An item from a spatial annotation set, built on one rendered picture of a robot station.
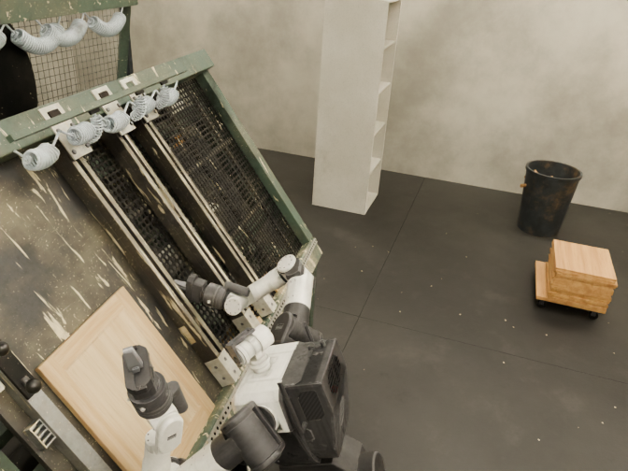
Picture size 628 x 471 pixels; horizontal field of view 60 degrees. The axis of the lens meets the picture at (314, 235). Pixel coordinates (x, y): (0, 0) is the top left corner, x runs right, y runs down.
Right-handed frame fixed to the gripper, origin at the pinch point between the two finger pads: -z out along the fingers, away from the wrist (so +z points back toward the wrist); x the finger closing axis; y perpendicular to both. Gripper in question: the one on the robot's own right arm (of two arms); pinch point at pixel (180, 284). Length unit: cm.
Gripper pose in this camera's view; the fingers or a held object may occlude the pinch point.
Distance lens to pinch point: 216.1
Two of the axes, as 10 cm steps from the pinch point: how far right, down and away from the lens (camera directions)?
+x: 2.1, -8.5, -4.9
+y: -2.4, 4.4, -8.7
